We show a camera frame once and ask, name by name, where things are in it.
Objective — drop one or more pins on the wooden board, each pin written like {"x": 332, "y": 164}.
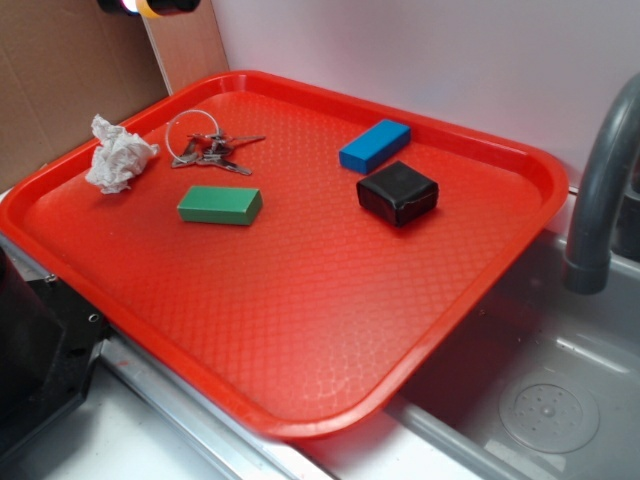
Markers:
{"x": 187, "y": 47}

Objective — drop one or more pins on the bunch of silver keys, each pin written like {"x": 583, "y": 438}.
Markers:
{"x": 211, "y": 149}

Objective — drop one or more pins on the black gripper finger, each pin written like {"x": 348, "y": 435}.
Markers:
{"x": 173, "y": 7}

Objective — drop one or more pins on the brown cardboard panel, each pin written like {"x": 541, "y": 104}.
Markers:
{"x": 62, "y": 63}

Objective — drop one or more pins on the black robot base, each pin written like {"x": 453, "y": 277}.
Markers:
{"x": 50, "y": 338}

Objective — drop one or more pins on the yellow rubber duck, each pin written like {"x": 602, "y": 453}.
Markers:
{"x": 145, "y": 10}

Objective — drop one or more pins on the grey plastic sink basin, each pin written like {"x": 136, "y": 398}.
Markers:
{"x": 535, "y": 383}

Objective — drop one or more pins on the red plastic tray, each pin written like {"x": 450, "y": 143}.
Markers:
{"x": 308, "y": 320}

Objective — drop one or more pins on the green rectangular block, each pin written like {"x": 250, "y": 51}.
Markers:
{"x": 221, "y": 205}

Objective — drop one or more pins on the black wrapped box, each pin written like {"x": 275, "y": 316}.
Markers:
{"x": 398, "y": 194}

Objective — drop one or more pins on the crumpled white paper tissue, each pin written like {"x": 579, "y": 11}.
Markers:
{"x": 119, "y": 157}

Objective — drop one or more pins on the blue rectangular block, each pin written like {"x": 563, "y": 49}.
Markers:
{"x": 376, "y": 145}

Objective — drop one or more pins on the grey sink faucet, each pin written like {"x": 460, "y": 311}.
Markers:
{"x": 605, "y": 219}

